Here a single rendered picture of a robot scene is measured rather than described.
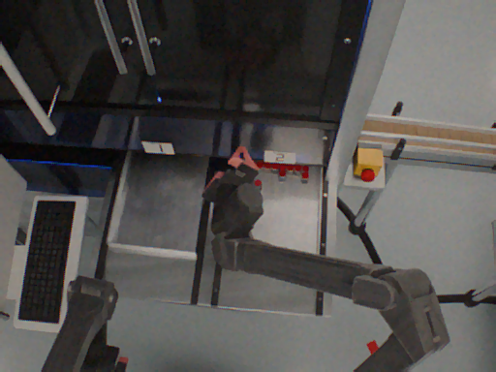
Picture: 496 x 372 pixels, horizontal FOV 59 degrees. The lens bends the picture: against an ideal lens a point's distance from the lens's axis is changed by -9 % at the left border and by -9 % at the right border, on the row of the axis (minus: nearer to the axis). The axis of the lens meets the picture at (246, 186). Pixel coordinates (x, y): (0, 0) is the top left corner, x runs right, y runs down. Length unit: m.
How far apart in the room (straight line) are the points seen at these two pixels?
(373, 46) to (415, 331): 0.54
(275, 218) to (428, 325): 0.80
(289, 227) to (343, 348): 0.97
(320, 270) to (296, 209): 0.65
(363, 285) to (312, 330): 1.55
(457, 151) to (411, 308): 0.97
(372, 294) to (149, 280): 0.82
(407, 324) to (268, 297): 0.71
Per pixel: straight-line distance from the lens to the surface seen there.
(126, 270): 1.39
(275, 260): 0.84
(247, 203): 0.90
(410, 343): 0.67
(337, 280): 0.74
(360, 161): 1.33
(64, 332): 0.78
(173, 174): 1.46
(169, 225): 1.40
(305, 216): 1.40
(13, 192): 1.60
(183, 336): 2.21
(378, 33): 0.91
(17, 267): 1.61
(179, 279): 1.35
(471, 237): 2.54
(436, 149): 1.54
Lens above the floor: 2.17
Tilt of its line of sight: 65 degrees down
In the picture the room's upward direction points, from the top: 2 degrees counter-clockwise
